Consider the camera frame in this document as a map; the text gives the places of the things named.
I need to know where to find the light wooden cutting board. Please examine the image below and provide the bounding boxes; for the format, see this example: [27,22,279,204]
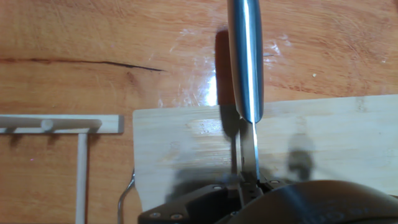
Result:
[132,94,398,212]

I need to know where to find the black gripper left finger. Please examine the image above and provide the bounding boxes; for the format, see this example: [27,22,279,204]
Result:
[137,183,243,224]

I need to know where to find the steel cleaver knife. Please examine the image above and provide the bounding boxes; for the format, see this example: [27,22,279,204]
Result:
[226,0,265,182]

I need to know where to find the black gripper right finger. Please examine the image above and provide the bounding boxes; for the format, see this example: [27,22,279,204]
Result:
[238,171,289,206]

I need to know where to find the wooden peg dish rack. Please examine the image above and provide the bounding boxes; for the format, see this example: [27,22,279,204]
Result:
[0,114,124,224]

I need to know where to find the large varnished wooden board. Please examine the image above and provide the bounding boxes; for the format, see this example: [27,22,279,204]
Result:
[0,0,398,224]

